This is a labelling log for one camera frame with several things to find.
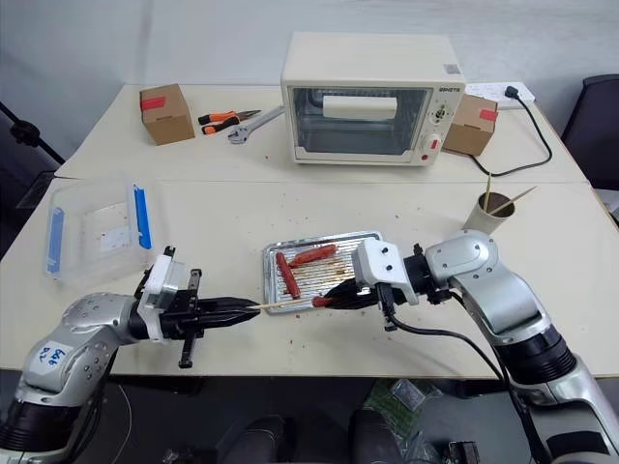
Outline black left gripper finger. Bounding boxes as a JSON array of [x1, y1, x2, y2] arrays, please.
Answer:
[[205, 296, 257, 313], [205, 308, 263, 331]]

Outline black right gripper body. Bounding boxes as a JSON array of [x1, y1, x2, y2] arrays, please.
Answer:
[[357, 283, 391, 308]]

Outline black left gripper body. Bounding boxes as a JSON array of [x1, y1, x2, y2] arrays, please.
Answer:
[[162, 268, 210, 369]]

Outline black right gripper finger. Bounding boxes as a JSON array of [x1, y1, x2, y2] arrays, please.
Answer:
[[322, 295, 384, 312], [326, 279, 369, 303]]

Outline ribbed metal tray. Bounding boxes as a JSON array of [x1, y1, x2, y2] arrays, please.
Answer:
[[261, 230, 386, 316]]

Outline brown paper cup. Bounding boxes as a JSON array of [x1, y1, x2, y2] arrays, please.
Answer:
[[461, 190, 516, 234]]

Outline green plastic bag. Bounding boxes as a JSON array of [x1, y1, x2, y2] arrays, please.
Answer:
[[361, 378, 439, 437]]

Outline clear plastic container blue clips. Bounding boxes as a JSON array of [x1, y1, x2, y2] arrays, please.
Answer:
[[44, 175, 156, 287]]

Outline dark rounded shape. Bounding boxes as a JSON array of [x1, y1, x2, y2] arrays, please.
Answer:
[[346, 407, 413, 464], [225, 414, 292, 464]]

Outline silver adjustable wrench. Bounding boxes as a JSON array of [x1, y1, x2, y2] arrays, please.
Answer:
[[227, 105, 287, 146]]

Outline orange black pliers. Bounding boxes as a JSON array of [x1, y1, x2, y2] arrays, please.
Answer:
[[197, 109, 263, 136]]

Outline cardboard box with red label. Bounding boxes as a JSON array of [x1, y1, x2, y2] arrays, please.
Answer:
[[441, 93, 501, 158], [138, 82, 196, 147]]

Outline cream toaster oven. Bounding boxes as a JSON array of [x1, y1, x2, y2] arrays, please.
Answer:
[[280, 31, 468, 168]]

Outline white power strip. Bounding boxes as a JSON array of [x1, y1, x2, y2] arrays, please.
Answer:
[[464, 81, 538, 110]]

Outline black tripod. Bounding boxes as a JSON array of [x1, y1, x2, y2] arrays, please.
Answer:
[[0, 100, 67, 166]]

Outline dark office chair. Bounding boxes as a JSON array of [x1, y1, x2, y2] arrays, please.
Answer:
[[560, 72, 619, 192]]

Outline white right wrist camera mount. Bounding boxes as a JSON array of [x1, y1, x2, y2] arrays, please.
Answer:
[[351, 238, 421, 307]]

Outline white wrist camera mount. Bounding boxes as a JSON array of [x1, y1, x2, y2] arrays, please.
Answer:
[[351, 238, 421, 307], [136, 254, 192, 345]]

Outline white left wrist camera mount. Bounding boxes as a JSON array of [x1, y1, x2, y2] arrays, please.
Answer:
[[136, 254, 192, 345]]

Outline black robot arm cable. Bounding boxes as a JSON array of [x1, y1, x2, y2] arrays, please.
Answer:
[[378, 283, 553, 464]]

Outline black power cord with plug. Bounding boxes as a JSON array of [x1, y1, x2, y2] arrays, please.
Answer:
[[472, 85, 554, 178]]

